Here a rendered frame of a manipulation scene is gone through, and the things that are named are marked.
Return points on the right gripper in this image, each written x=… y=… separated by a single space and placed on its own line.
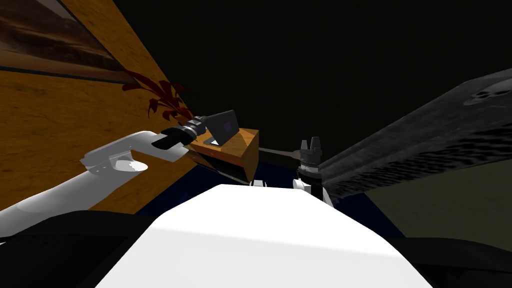
x=310 y=154

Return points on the wooden desk with laptop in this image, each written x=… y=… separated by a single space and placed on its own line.
x=236 y=150

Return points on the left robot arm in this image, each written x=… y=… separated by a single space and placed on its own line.
x=116 y=158

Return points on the brown framed wall picture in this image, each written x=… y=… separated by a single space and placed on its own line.
x=44 y=36

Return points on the dark red plant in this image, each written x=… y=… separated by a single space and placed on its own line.
x=164 y=94

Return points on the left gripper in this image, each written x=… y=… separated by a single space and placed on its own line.
x=200 y=121

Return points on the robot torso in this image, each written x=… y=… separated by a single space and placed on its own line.
x=256 y=240

